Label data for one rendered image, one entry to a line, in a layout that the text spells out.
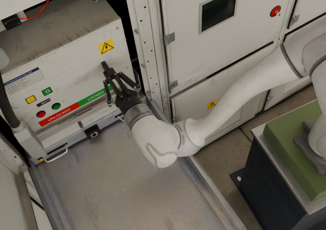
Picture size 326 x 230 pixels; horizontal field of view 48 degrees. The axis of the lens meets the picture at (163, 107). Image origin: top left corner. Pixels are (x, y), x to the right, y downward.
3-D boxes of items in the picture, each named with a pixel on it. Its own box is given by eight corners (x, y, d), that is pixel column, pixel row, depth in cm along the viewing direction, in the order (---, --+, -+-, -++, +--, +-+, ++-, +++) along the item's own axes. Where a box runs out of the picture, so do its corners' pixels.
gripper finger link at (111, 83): (126, 103, 124) (122, 105, 123) (110, 81, 129) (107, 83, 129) (124, 96, 121) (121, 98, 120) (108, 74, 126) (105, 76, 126)
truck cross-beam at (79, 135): (147, 104, 164) (145, 96, 159) (35, 165, 152) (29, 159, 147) (141, 96, 167) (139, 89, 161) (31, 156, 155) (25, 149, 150)
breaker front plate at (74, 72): (140, 101, 160) (122, 22, 119) (37, 156, 149) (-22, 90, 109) (138, 99, 160) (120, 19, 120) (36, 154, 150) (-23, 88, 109)
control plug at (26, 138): (47, 154, 133) (28, 131, 119) (35, 161, 132) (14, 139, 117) (39, 138, 137) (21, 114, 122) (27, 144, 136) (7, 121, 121)
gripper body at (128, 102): (125, 123, 122) (112, 104, 126) (147, 111, 124) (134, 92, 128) (121, 111, 115) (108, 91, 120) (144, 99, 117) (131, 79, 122)
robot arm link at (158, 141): (122, 135, 114) (148, 137, 125) (147, 174, 107) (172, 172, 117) (143, 110, 110) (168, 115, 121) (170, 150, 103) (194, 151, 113)
